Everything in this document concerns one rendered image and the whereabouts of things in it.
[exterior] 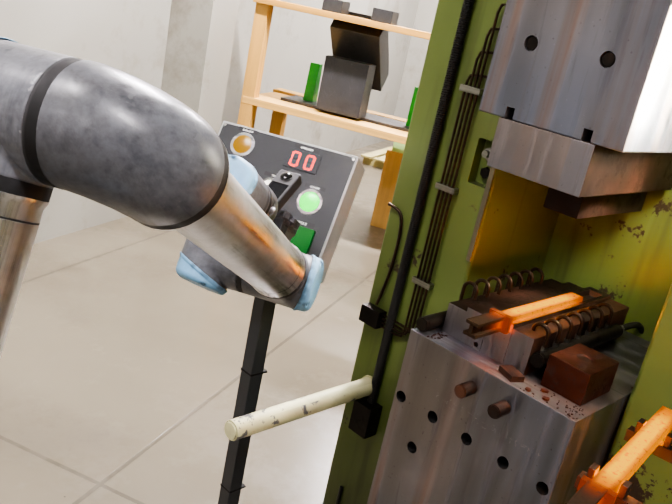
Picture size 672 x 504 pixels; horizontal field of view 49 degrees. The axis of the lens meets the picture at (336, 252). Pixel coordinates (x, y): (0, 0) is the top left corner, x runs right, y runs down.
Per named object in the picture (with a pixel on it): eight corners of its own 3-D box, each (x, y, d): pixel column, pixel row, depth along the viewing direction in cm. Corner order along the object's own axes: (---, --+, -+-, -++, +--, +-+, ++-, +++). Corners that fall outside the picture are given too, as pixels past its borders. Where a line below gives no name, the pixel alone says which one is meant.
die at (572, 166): (578, 197, 130) (595, 145, 127) (485, 165, 143) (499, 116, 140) (670, 190, 160) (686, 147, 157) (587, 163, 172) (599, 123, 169)
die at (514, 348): (523, 375, 141) (535, 335, 139) (441, 330, 154) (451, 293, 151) (618, 337, 171) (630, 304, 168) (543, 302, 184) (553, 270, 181)
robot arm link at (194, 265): (227, 293, 115) (254, 219, 118) (161, 272, 118) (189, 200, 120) (243, 304, 124) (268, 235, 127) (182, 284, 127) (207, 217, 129)
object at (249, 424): (235, 448, 156) (239, 426, 154) (220, 435, 159) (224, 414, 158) (374, 399, 187) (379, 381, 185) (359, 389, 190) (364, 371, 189)
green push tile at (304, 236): (302, 262, 158) (315, 230, 159) (271, 252, 160) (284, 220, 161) (305, 264, 159) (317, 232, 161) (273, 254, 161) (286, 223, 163)
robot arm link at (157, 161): (198, 65, 59) (335, 259, 124) (63, 32, 61) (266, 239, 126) (145, 200, 57) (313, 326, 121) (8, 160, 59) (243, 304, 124)
